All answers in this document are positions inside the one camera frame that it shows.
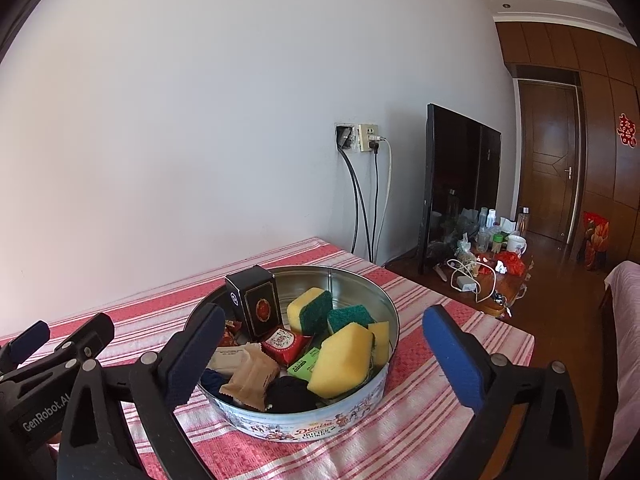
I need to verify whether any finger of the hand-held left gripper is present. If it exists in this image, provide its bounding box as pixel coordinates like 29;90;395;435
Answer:
0;312;116;387
0;320;51;376

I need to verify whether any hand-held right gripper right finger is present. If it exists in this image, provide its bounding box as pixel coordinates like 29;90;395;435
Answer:
421;304;601;480

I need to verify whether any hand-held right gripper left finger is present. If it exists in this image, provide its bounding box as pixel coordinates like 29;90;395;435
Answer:
56;302;227;480

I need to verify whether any beige snack packet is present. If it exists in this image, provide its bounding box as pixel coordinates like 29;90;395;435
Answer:
207;344;251;376

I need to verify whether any blue cloth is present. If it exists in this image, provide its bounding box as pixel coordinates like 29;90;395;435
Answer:
200;367;236;401

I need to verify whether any small red candy wrapper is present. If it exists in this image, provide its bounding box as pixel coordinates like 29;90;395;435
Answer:
220;320;244;348

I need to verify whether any brown snack packet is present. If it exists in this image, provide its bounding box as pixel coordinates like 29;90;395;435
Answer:
219;345;281;413

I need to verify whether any red snack packet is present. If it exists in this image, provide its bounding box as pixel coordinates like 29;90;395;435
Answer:
261;326;313;365

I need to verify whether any black yarn ball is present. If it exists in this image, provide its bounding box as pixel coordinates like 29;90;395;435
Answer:
265;376;321;414

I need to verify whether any yellow sponge with green top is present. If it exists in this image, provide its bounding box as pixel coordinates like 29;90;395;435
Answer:
327;306;392;367

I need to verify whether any large yellow sponge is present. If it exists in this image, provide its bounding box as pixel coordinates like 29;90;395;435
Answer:
306;322;376;400

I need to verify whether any yellow sponge with green side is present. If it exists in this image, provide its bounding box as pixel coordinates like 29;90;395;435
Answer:
286;287;334;336

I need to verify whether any round metal cookie tin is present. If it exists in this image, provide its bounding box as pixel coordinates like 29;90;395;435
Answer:
182;265;401;443

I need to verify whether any red striped tablecloth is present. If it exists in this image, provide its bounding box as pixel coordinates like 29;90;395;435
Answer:
0;237;536;480

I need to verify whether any black box with red emblem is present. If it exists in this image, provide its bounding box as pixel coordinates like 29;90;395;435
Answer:
225;264;282;340

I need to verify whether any clear plastic bag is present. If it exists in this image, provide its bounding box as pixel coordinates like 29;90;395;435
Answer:
452;235;478;273

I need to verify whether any wooden television stand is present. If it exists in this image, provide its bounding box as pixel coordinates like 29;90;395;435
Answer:
385;245;533;318

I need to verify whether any green tissue pack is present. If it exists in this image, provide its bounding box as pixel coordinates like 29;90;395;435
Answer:
286;346;323;381

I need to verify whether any red plastic bag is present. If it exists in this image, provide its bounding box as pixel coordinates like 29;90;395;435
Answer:
494;251;526;276

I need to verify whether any bed with pink sheet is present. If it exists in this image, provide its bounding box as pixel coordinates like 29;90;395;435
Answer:
597;260;640;480

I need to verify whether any black flat television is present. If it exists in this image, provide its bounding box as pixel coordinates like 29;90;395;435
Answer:
417;103;502;276

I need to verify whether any red gift bag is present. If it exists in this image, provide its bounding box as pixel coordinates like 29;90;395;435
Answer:
577;211;611;271

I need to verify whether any brown wooden door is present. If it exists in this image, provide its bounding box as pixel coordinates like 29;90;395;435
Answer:
515;80;583;243

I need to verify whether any wooden wardrobe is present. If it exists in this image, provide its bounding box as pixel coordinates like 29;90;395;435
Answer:
495;17;640;266

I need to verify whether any white charger cable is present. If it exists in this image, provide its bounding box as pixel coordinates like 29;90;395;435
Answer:
445;257;497;304

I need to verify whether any thin black cable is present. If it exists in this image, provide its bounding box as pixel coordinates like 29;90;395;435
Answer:
369;147;384;264

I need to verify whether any white power cable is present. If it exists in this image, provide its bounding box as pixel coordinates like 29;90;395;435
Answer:
376;135;394;267

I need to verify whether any thick black cable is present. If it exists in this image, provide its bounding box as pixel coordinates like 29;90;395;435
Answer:
340;147;373;262

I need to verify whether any beige wall socket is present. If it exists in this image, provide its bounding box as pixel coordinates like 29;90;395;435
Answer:
358;122;379;153

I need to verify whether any open wall outlet box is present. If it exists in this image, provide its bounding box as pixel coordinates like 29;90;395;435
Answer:
334;121;359;151

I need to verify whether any red paper wall decoration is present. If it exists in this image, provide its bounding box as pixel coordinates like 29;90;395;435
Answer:
616;113;639;148

